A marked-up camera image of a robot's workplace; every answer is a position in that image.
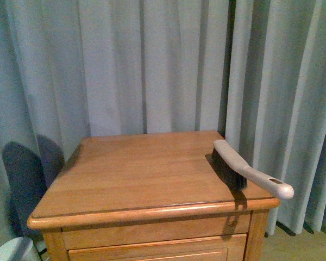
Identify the wooden nightstand cabinet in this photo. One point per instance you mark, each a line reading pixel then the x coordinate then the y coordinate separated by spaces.
pixel 150 197

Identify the beige hand brush black bristles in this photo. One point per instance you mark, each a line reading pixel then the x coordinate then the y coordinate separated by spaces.
pixel 238 172

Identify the white trash bin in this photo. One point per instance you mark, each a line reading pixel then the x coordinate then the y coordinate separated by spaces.
pixel 21 249

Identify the light green curtain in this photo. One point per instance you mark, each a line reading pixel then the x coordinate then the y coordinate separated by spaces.
pixel 253 70

